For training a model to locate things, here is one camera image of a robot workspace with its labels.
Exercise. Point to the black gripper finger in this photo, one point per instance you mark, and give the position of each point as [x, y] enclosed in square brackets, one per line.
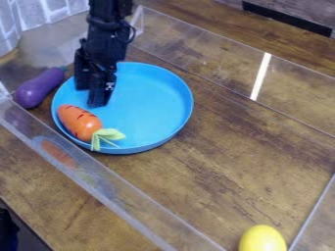
[82, 73]
[102, 86]

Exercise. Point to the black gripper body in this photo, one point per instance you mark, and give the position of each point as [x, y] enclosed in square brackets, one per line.
[103, 48]

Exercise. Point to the blue plastic plate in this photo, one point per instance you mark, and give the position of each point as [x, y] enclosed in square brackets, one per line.
[148, 108]

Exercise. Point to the orange toy carrot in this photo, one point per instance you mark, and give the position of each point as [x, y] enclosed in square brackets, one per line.
[84, 125]

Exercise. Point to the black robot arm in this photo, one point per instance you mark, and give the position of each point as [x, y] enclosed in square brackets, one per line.
[111, 10]

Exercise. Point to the purple toy eggplant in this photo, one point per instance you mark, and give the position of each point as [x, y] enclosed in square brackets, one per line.
[33, 90]

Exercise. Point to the white curtain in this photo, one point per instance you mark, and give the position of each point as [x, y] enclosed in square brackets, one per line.
[21, 15]

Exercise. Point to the yellow toy lemon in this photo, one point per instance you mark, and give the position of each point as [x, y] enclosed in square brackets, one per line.
[262, 238]

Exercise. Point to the clear acrylic enclosure wall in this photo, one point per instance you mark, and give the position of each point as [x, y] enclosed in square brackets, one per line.
[251, 163]

